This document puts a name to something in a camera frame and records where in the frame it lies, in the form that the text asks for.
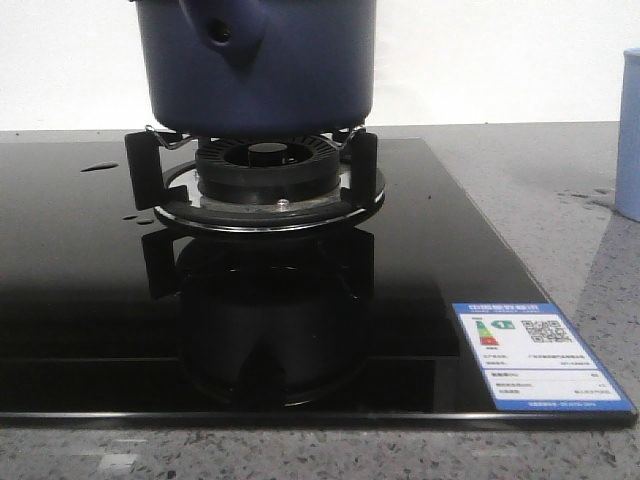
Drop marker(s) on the light blue ribbed cup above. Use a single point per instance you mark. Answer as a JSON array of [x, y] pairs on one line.
[[627, 174]]

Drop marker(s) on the black pot support grate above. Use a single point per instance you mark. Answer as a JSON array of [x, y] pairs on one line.
[[175, 198]]

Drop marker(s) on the dark blue cooking pot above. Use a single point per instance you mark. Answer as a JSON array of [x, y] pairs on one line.
[[258, 68]]

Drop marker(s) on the black gas burner head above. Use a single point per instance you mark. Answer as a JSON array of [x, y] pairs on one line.
[[264, 171]]

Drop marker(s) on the black glass gas stove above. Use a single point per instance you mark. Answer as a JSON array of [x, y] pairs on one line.
[[107, 317]]

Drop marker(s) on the blue energy label sticker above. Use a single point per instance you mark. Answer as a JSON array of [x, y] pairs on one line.
[[532, 360]]

